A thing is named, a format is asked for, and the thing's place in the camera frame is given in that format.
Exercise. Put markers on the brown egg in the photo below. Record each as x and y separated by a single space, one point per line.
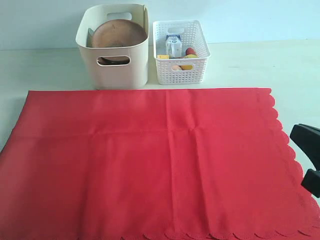
176 68

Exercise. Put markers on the steel table knife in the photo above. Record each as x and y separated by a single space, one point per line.
89 38

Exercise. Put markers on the yellow lemon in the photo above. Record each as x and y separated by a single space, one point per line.
188 67

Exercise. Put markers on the wooden chopstick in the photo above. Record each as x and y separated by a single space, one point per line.
144 16

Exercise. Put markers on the dark wooden spoon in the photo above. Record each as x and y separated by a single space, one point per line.
113 61

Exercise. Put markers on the red table cloth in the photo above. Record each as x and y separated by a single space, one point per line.
164 164

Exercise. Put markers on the blue white milk carton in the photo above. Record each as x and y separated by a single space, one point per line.
173 46

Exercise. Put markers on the red sausage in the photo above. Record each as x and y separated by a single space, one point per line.
190 51

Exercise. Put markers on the large cream plastic bin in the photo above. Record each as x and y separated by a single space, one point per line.
133 75

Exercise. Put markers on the small white perforated basket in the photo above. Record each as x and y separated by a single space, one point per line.
192 36

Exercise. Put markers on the yellow cheese wedge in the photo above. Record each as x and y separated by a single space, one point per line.
163 57

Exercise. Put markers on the brown wooden plate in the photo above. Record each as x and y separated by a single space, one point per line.
118 33

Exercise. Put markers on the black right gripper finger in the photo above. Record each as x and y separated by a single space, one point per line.
307 138
311 182

